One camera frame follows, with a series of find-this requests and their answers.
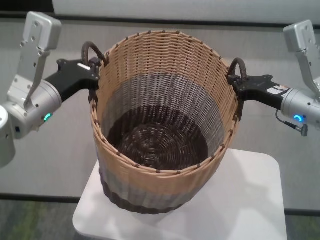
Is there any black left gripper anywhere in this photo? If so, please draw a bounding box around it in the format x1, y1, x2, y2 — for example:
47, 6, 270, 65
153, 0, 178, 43
44, 57, 102, 103

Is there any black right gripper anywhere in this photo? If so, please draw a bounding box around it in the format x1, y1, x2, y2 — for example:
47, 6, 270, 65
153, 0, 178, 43
226, 74, 291, 110

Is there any tan grey brown wicker basket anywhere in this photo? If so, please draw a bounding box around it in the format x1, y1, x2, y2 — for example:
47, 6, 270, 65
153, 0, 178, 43
81, 29, 248, 216

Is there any black wall rail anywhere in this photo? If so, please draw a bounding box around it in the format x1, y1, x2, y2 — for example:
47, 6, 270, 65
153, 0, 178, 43
0, 11, 320, 29

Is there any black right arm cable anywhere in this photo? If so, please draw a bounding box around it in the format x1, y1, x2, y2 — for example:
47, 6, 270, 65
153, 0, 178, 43
275, 109, 309, 137

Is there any black wall panel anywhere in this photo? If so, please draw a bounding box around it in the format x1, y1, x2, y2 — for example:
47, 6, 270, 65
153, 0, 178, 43
0, 0, 53, 12

